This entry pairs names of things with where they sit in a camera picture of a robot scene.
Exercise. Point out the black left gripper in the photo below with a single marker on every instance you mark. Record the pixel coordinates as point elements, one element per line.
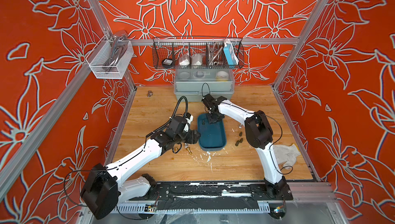
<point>193,138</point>

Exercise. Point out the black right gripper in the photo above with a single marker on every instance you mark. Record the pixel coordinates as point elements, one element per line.
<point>209,120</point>

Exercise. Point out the teal plastic storage box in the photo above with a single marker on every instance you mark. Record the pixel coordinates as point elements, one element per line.
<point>213,136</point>

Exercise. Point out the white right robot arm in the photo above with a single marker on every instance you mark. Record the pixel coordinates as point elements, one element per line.
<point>259,135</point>

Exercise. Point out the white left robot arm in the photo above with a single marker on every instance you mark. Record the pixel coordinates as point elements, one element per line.
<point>107,186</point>

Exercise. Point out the blue white box in basket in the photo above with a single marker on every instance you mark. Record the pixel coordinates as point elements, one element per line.
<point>229,53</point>

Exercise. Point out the grey plastic lidded container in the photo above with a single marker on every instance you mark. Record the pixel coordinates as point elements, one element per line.
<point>194,84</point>

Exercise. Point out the metal tongs in basket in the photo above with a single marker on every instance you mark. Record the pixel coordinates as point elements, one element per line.
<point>214,54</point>

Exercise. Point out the white cloth on table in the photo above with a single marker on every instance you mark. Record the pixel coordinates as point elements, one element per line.
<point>286,155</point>

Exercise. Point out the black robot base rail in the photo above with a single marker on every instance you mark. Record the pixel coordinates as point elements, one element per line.
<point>215,196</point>

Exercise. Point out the black wire wall basket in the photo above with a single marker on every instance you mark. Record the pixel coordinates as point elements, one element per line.
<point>185,52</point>

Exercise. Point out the white mesh wall basket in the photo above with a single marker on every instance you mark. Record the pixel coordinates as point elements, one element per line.
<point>107,61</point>

